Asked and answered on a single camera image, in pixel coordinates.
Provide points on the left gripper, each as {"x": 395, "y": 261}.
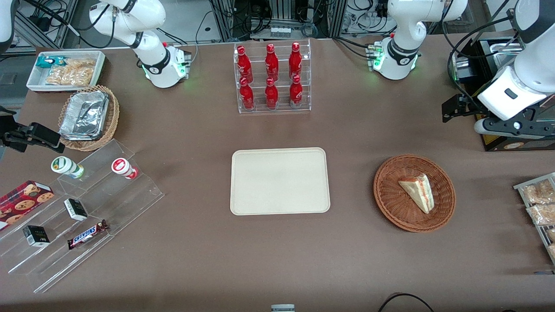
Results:
{"x": 467, "y": 105}

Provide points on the triangular sandwich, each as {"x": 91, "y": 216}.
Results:
{"x": 418, "y": 190}

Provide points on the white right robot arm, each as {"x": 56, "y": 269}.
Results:
{"x": 149, "y": 56}

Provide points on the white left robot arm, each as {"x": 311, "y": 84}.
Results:
{"x": 405, "y": 26}

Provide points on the light wicker basket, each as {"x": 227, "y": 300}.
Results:
{"x": 113, "y": 115}

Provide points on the grey tray of snack bags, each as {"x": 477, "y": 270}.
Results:
{"x": 519, "y": 186}

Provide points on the round brown wicker basket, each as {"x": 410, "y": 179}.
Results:
{"x": 394, "y": 203}

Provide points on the beige plastic tray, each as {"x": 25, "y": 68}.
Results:
{"x": 279, "y": 182}

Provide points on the black food warmer appliance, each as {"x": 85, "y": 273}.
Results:
{"x": 466, "y": 71}

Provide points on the green lidded cup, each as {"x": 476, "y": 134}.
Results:
{"x": 65, "y": 166}

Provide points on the stack of foil trays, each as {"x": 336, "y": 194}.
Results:
{"x": 84, "y": 115}

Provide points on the white rectangular snack bin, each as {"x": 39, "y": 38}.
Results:
{"x": 34, "y": 82}

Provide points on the red cookie box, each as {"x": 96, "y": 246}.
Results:
{"x": 24, "y": 199}

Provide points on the clear bag of chips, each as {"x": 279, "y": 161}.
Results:
{"x": 73, "y": 73}

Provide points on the steel warmer pan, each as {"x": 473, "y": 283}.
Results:
{"x": 503, "y": 48}

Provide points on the teal snack packet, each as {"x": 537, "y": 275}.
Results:
{"x": 47, "y": 61}

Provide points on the small black white box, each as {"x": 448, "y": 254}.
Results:
{"x": 76, "y": 209}
{"x": 36, "y": 236}

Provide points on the red lidded cup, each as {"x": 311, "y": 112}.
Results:
{"x": 121, "y": 167}

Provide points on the snickers chocolate bar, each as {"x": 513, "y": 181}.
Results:
{"x": 86, "y": 235}

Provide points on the clear acrylic stepped stand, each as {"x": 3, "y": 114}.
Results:
{"x": 130, "y": 203}

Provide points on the clear bag of snacks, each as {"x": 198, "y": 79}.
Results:
{"x": 544, "y": 214}
{"x": 552, "y": 251}
{"x": 540, "y": 191}
{"x": 551, "y": 235}

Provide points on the red cola bottle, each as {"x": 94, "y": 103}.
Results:
{"x": 295, "y": 60}
{"x": 272, "y": 60}
{"x": 271, "y": 94}
{"x": 244, "y": 63}
{"x": 246, "y": 95}
{"x": 296, "y": 92}

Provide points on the clear acrylic bottle rack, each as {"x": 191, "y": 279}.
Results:
{"x": 274, "y": 110}

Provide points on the white power strip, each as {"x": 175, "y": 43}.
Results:
{"x": 282, "y": 31}

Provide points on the grey white device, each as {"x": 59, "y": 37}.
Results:
{"x": 282, "y": 308}

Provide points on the aluminium frame rack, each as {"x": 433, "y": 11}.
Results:
{"x": 334, "y": 17}

